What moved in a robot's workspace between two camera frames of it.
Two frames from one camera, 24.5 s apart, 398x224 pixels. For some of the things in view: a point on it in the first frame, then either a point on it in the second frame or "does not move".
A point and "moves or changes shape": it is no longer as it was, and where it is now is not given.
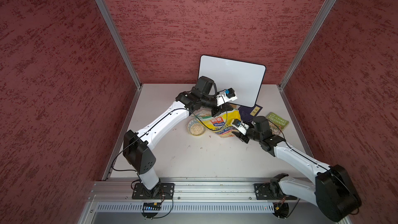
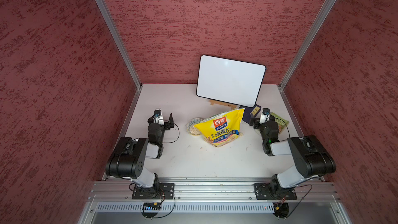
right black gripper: [241, 137] to [256, 122]
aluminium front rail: [204, 191] does not move
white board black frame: [245, 78] does not move
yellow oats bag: [222, 124] moves or changes shape
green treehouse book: [277, 124] does not move
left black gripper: [221, 108] to [166, 124]
